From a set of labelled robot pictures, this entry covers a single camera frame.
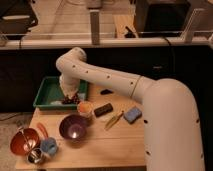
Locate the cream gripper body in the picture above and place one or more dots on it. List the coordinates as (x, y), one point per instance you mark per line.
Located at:
(70, 90)

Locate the red chili pepper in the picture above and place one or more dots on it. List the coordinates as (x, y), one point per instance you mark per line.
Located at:
(41, 127)

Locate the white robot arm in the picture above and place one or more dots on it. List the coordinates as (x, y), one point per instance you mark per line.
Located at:
(172, 134)

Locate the orange cup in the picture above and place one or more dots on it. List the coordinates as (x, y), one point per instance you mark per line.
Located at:
(85, 109)

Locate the blue cup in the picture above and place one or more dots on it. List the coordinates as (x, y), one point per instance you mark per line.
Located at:
(49, 146)

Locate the small metal cup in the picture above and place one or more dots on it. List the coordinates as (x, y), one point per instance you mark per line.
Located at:
(35, 156)

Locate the purple grapes bunch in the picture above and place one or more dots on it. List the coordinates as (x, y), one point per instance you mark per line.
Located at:
(73, 100)

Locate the green plastic tray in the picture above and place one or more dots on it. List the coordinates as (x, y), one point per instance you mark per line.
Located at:
(49, 93)

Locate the purple bowl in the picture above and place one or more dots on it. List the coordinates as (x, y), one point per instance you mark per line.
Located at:
(73, 127)

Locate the black rectangular block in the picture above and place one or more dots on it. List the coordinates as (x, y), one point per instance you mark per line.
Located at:
(103, 110)

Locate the yellow green tongs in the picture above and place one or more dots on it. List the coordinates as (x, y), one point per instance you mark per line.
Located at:
(113, 121)

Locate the red metal bowl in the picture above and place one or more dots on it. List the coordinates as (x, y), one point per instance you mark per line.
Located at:
(17, 144)

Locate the blue sponge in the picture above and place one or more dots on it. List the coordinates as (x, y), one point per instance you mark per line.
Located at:
(132, 115)

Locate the metal spoon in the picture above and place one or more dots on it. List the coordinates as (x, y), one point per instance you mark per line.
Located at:
(21, 130)

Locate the black handled tool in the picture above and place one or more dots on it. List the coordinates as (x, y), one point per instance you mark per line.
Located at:
(106, 92)

